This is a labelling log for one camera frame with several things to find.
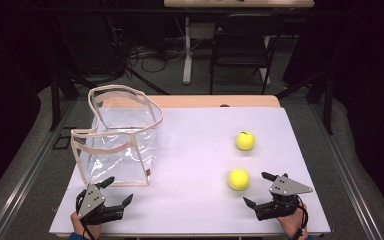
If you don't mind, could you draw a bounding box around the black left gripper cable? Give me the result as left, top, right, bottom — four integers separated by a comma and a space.
75, 190, 97, 240

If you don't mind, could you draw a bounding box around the white table sheet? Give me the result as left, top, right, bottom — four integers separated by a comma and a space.
48, 106, 332, 236

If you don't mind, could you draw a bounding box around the yellow tennis ball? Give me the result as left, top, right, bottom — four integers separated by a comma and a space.
227, 168, 251, 192
235, 130, 256, 152

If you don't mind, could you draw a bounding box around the person's right hand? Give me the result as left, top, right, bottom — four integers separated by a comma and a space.
275, 201, 309, 240

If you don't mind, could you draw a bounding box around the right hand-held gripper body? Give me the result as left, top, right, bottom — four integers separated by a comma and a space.
253, 173, 314, 222

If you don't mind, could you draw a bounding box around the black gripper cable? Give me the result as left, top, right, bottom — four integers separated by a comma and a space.
75, 190, 97, 240
294, 196, 310, 240

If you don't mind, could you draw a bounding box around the wooden desk with white legs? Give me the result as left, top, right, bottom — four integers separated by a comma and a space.
163, 0, 315, 86

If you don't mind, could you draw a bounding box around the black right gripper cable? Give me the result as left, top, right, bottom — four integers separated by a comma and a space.
294, 196, 310, 240

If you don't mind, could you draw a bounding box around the small black floor frame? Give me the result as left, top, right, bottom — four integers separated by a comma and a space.
52, 133, 72, 151

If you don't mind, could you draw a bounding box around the black metal stand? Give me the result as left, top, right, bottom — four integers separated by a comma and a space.
274, 71, 335, 136
46, 19, 81, 132

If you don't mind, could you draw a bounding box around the black folding chair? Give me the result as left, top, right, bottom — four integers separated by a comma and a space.
209, 13, 285, 96

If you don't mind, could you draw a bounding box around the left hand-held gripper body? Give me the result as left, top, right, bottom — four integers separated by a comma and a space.
75, 183, 123, 225

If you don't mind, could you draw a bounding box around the aluminium floor rail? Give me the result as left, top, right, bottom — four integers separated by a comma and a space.
0, 99, 77, 240
311, 101, 384, 240

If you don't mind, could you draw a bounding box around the person's left hand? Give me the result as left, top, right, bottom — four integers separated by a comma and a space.
70, 211, 103, 238

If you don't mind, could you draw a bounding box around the clear plastic bag beige trim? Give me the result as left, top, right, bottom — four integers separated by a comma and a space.
70, 84, 164, 188

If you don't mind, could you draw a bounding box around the bundle of floor cables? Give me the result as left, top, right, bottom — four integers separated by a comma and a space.
125, 41, 185, 74

